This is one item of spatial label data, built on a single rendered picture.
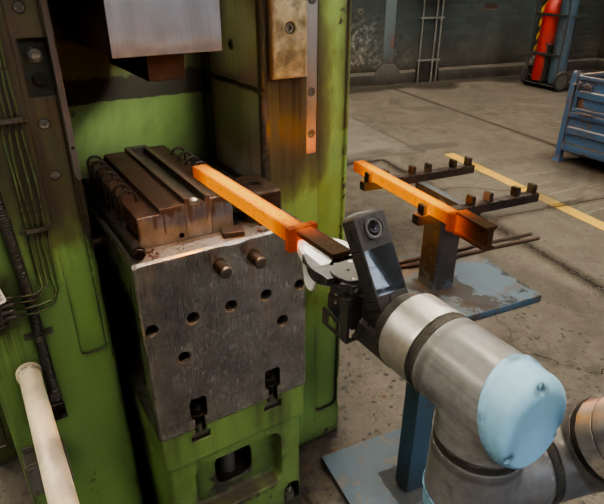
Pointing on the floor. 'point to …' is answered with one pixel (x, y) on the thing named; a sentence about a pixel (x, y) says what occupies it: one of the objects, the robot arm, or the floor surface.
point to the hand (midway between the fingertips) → (310, 238)
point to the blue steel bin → (601, 118)
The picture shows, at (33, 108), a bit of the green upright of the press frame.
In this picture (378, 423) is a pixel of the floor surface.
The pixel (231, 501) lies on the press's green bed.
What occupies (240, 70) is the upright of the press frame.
